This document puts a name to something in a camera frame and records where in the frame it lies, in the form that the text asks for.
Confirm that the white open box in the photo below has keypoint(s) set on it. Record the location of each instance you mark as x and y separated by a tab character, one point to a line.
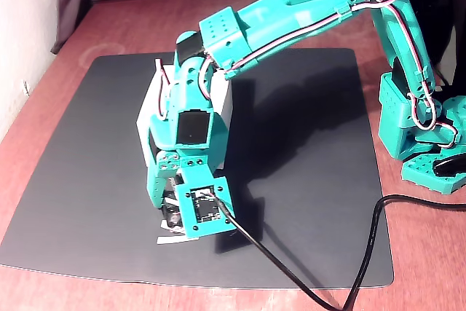
225	103

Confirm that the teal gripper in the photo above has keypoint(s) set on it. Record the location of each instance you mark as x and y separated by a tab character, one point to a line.
159	180

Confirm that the dark lettered mat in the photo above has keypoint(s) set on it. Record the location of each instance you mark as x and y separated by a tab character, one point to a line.
91	180

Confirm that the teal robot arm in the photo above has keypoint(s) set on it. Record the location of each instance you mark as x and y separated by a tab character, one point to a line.
291	8

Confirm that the small white wall tag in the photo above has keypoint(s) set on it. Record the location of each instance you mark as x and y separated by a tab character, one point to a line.
25	87

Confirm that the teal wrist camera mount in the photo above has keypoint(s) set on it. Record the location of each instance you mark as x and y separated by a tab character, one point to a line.
189	223

